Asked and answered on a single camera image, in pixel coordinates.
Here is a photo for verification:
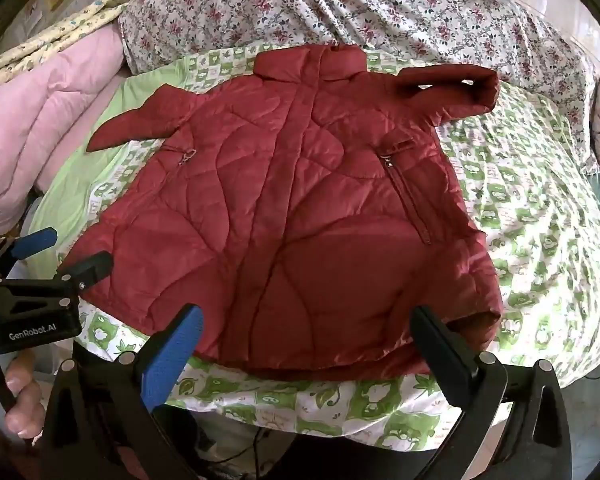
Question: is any green printed bedsheet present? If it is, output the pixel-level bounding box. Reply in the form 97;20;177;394
27;45;600;451

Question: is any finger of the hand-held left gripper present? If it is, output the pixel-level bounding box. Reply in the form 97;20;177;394
0;226;59;275
55;251;114;293

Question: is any red quilted jacket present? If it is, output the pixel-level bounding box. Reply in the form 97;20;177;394
57;44;504;376

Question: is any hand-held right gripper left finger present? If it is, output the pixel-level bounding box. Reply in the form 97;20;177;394
37;304;204;480

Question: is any pink quilt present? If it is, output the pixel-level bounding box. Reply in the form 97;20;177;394
0;22;131;236

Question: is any black cable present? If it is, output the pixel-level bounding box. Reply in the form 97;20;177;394
200;425;263;467

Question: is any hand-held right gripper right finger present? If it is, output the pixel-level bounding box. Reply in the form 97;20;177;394
411;305;574;480

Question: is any person's left hand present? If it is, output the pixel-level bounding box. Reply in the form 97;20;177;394
0;347;47;443

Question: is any yellow patterned blanket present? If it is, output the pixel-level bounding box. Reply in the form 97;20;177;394
0;0;138;96

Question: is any floral patterned quilt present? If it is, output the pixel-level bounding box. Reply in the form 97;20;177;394
117;0;598;176

